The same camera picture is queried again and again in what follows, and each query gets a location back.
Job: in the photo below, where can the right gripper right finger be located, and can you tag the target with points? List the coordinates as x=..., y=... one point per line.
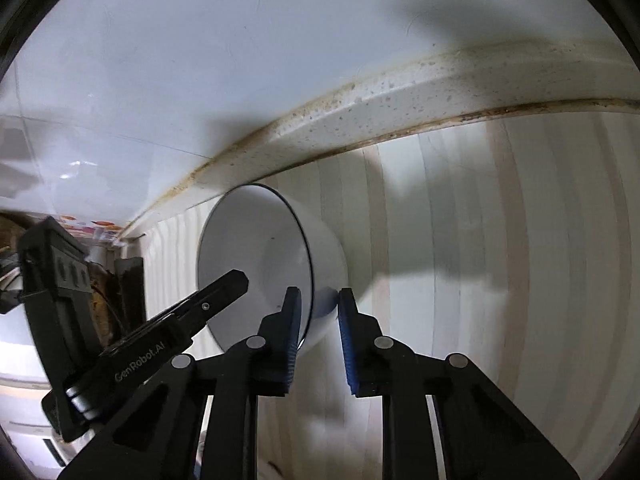
x=365, y=368

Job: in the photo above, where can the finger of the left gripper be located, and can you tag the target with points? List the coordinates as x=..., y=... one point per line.
x=172, y=331

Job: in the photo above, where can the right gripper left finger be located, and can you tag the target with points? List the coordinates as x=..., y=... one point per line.
x=276, y=358

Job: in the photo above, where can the white bowl dark rim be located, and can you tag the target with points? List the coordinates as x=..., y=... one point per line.
x=278, y=243

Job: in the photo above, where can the black induction cooktop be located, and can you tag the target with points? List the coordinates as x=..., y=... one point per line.
x=130, y=279

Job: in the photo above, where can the colourful cartoon wall sticker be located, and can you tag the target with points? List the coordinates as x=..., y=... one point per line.
x=83, y=227

